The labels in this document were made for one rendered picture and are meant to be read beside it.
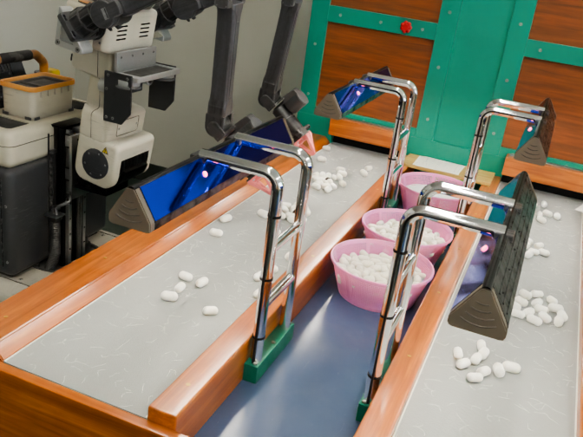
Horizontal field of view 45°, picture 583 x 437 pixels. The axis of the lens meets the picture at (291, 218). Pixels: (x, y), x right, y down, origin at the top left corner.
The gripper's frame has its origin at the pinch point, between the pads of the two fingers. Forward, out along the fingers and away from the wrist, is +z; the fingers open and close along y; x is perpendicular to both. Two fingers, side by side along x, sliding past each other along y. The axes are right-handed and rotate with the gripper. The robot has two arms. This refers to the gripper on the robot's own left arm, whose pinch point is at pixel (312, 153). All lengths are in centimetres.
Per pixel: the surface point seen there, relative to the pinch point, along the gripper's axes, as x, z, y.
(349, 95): -31.8, -5.6, -24.8
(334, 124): 1.2, -4.9, 35.0
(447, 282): -36, 48, -61
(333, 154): 5.7, 4.5, 26.7
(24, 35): 130, -148, 81
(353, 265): -19, 32, -63
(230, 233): 5, 6, -64
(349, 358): -20, 44, -94
